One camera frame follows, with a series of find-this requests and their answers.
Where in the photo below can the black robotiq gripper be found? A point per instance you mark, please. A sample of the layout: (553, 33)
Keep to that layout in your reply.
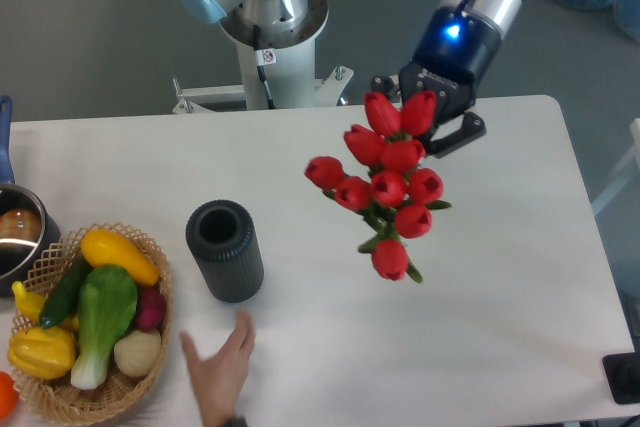
(450, 60)

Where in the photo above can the red tulip bouquet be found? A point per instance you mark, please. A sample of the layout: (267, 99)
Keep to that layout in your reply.
(397, 199)

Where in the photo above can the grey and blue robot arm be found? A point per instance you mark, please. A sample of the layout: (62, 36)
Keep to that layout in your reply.
(499, 13)

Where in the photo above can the dark grey ribbed vase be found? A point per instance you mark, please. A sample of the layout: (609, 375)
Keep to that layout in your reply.
(221, 237)

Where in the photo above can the bare human hand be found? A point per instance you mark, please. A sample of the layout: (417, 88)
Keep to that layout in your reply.
(217, 381)

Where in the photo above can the black device at edge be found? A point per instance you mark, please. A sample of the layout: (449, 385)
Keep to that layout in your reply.
(622, 373)

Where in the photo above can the purple radish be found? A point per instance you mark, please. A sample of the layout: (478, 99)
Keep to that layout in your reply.
(151, 309)

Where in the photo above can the yellow squash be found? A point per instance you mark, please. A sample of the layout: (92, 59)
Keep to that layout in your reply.
(102, 247)

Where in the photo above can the green bok choy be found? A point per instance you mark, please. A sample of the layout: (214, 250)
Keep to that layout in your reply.
(107, 304)

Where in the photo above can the white garlic bulb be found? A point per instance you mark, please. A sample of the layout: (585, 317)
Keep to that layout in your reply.
(137, 353)

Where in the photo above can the dark green cucumber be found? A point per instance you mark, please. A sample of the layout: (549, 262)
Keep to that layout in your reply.
(63, 300)

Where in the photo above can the small yellow gourd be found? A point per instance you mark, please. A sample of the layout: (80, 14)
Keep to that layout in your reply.
(30, 304)

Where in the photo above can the yellow bell pepper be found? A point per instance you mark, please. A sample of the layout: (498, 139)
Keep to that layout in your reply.
(43, 353)

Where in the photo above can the orange fruit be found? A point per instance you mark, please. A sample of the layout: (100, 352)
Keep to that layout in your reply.
(8, 395)

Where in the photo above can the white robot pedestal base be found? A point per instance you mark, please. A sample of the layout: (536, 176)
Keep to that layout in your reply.
(275, 44)

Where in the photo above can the white frame at right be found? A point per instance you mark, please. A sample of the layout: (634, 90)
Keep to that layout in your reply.
(621, 174)

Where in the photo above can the blue handled saucepan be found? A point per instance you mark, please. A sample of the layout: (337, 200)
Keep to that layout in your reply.
(27, 229)

